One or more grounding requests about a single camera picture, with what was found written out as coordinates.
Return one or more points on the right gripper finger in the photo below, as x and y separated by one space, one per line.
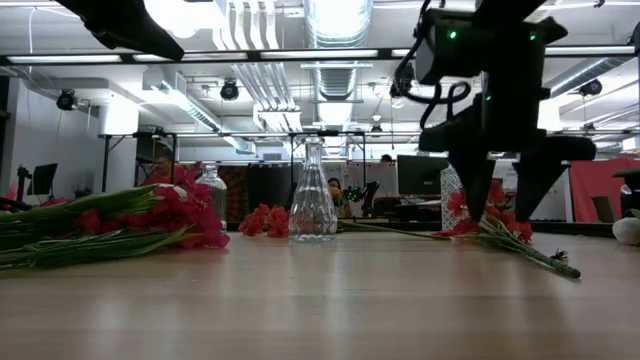
470 175
540 170

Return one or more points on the orange artificial flower bunch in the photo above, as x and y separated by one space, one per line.
277 222
522 231

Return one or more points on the pink artificial flower bunch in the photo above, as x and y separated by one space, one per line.
90 220
100 202
100 250

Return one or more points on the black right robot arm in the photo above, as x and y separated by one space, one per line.
475 50

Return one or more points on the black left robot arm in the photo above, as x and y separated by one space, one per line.
125 25

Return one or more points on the clear diamond-pattern glass vase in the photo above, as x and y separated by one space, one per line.
446 182

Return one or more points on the clear faceted glass vase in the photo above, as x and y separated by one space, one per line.
312 210

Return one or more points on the clear glass bottle vase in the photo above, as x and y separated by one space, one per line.
215 190

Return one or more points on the black computer monitor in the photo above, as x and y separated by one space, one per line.
422 175
44 177

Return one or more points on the red fabric partition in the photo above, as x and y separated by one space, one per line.
600 185

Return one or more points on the black ceiling spotlight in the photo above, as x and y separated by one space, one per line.
591 87
66 100
229 90

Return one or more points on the person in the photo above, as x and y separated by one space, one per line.
334 187
385 158
160 172

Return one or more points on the black overhead beam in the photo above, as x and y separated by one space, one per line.
252 54

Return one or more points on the silver ventilation duct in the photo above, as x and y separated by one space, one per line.
337 80

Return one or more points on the black metal rig frame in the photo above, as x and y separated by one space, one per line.
106 165

